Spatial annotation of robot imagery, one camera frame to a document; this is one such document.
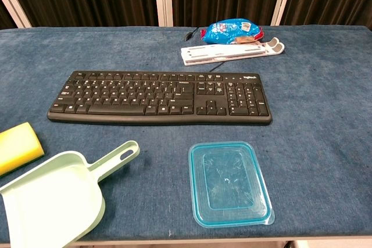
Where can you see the black computer keyboard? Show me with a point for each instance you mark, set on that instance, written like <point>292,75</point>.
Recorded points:
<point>162,100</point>

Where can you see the yellow sponge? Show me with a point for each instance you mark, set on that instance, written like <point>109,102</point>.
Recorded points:
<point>17,146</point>

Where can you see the blue table cloth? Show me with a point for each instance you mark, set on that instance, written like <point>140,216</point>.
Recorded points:
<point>305,132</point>

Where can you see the clear blue container lid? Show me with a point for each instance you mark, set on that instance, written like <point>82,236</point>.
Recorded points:
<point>229,184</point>

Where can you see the white folding stand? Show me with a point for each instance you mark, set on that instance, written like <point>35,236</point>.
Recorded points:
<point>223,52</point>

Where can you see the mint green dustpan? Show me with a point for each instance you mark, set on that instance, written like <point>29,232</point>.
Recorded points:
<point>55,195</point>

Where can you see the blue snack bag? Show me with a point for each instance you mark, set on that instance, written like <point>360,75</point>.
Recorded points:
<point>225,31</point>

